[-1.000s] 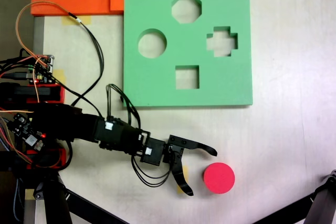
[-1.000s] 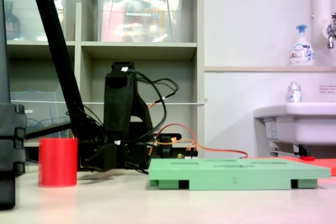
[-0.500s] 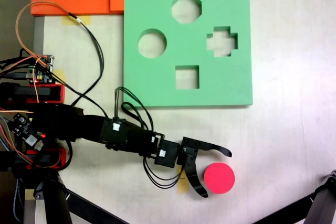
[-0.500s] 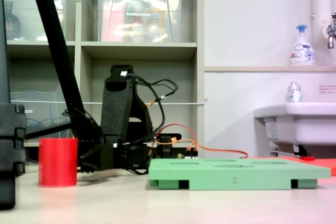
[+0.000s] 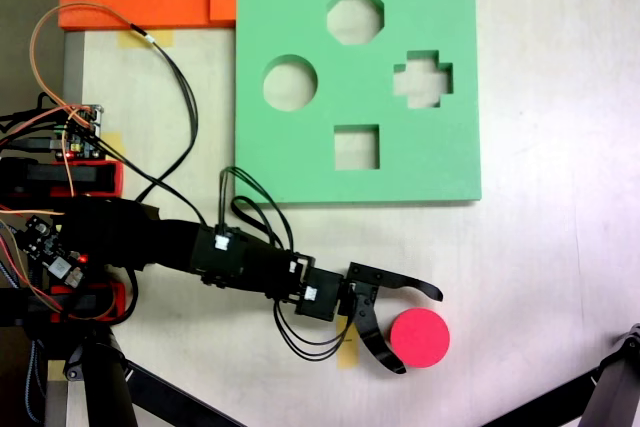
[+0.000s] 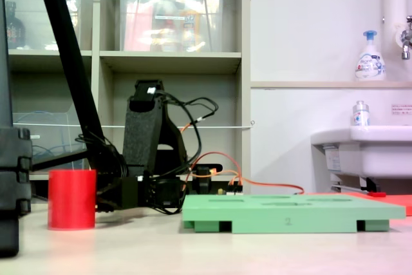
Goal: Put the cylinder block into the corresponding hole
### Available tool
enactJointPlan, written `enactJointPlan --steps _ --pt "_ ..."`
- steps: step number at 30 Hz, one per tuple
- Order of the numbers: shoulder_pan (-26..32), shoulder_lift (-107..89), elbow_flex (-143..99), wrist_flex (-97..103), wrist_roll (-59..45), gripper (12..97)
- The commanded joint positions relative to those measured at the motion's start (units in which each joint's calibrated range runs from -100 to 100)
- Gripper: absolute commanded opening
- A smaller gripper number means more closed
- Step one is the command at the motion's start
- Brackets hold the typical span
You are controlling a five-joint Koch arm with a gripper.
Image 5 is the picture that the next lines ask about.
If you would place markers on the red cylinder block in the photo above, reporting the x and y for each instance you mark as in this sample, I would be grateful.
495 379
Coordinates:
420 338

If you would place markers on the yellow masking tape piece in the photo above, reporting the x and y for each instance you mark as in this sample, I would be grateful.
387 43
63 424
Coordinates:
114 139
56 371
160 38

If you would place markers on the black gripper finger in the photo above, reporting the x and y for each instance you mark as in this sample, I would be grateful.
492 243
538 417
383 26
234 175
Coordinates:
395 282
372 332

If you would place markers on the circuit board with white connectors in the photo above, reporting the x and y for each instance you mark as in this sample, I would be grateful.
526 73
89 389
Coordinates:
82 134

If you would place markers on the black tripod with smooth legs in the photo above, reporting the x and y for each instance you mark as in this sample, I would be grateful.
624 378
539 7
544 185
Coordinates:
105 392

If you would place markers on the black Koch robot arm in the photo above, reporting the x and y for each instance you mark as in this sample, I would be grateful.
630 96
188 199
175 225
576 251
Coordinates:
165 247

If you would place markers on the yellow tape strip with mark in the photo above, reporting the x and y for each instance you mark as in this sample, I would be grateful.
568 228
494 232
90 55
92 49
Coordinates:
346 361

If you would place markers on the black circuit board with inductor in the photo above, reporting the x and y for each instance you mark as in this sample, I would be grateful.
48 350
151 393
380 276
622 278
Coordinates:
47 247

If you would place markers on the green shape sorter board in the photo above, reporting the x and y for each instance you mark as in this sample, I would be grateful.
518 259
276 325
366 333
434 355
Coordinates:
280 157

